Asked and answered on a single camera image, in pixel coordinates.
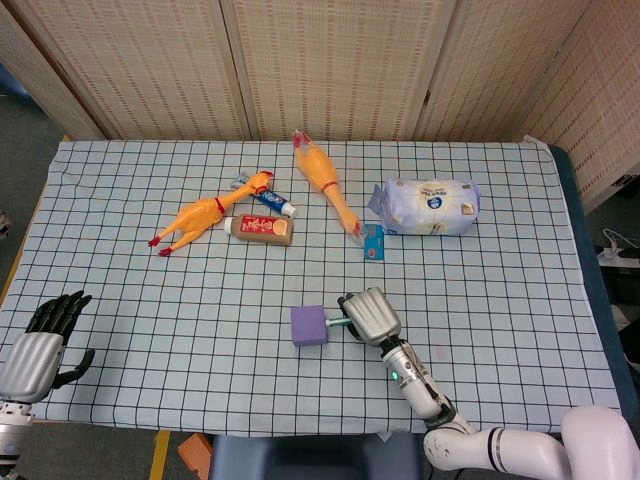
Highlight beige folding screen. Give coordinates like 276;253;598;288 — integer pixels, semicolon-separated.
0;0;640;214

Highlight checkered tablecloth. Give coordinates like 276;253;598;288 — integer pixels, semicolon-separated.
0;135;621;435

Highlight small blue box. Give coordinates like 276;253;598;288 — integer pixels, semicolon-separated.
363;224;387;262

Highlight white power strip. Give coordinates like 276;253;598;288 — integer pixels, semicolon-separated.
597;228;640;268

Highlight purple foam cube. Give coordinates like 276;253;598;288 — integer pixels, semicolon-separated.
290;304;329;348

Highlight dark blue chair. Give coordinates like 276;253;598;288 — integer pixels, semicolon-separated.
208;431;426;480

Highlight orange block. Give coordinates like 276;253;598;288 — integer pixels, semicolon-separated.
177;432;213;472

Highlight brown bottle with red label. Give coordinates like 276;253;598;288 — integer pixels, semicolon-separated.
223;214;295;247

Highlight pale blue food bag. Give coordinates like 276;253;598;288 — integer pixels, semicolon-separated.
368;178;481;237

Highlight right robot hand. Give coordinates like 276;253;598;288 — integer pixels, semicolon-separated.
336;287;403;346

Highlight blue toothpaste tube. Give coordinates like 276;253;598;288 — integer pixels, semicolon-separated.
230;172;298;218

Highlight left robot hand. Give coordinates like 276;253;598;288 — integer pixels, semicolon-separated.
0;290;96;405

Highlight rubber chicken with bent neck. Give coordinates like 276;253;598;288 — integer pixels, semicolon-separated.
147;170;276;257

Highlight yellow floor tape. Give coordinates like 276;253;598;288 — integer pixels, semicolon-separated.
148;430;172;480

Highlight rubber chicken with straight neck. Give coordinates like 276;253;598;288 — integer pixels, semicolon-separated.
292;129;364;239

